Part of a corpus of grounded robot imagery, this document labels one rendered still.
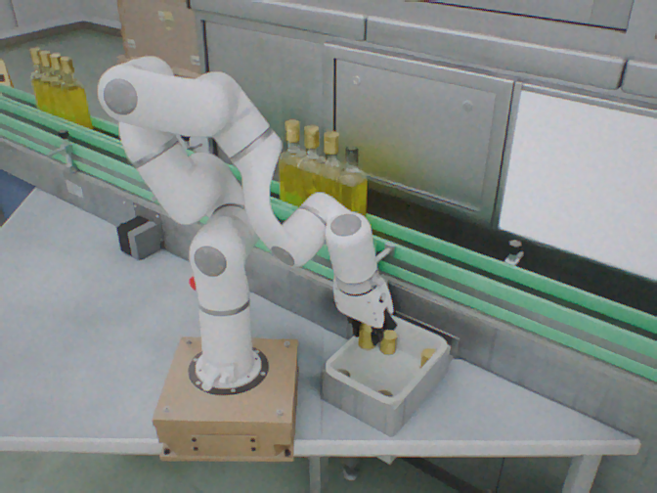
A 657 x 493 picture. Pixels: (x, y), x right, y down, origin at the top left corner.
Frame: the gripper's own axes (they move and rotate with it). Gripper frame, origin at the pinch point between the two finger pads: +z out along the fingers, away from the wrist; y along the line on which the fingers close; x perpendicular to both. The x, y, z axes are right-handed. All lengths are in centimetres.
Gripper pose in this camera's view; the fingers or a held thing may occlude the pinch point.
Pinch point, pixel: (368, 330)
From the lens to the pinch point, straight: 122.5
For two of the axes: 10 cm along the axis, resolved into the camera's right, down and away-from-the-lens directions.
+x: -5.6, 6.6, -5.0
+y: -8.1, -3.1, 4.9
